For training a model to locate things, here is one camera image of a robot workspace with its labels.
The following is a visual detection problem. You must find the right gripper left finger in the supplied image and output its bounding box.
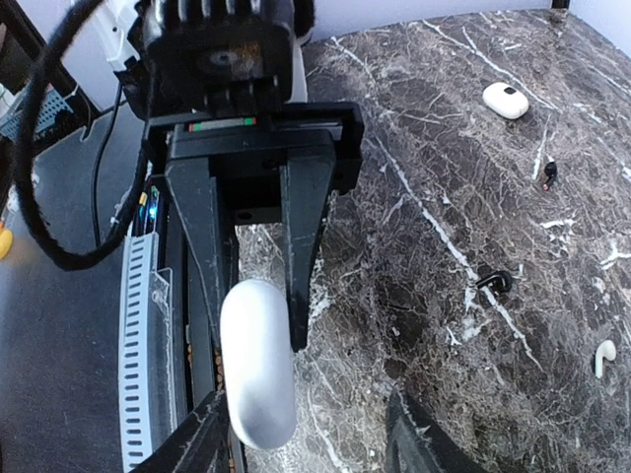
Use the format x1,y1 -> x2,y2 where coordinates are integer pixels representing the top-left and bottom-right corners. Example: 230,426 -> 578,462
132,390 -> 230,473

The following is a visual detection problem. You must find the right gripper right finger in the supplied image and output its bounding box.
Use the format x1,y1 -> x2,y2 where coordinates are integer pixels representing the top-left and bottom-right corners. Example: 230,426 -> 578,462
385,388 -> 485,473

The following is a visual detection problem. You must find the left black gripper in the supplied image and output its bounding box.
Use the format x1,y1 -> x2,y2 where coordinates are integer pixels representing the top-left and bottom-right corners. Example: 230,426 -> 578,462
142,101 -> 365,352

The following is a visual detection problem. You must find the white oval charging case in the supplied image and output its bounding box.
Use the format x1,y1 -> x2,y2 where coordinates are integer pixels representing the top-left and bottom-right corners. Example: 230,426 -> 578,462
220,279 -> 297,449

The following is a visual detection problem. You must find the small white charging case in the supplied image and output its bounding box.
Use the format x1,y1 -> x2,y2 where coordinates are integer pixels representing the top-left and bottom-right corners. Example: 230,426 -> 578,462
482,82 -> 529,120

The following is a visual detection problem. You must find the black hook earbud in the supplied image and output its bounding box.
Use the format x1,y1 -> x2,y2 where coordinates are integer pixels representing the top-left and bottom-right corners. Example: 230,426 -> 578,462
476,270 -> 514,294

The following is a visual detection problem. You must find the white stem earbud centre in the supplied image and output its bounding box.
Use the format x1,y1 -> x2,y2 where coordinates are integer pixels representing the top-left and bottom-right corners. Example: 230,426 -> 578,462
594,340 -> 617,378

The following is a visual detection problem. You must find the yellow object on bench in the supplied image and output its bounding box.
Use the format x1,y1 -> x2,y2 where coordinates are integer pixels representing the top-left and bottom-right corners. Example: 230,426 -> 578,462
0,221 -> 14,260

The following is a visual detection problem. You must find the small black earbud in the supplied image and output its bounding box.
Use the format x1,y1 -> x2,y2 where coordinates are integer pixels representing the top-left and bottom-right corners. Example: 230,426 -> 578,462
542,161 -> 558,191

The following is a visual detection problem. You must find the black front rail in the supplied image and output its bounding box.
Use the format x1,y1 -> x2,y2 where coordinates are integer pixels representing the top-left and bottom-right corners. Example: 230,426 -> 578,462
147,171 -> 247,473

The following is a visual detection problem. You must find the white slotted cable duct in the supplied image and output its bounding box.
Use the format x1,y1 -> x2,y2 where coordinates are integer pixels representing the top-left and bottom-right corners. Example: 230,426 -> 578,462
118,233 -> 175,472

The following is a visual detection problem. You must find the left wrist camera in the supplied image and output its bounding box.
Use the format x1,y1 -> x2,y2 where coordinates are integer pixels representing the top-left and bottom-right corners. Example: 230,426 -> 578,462
128,1 -> 316,119

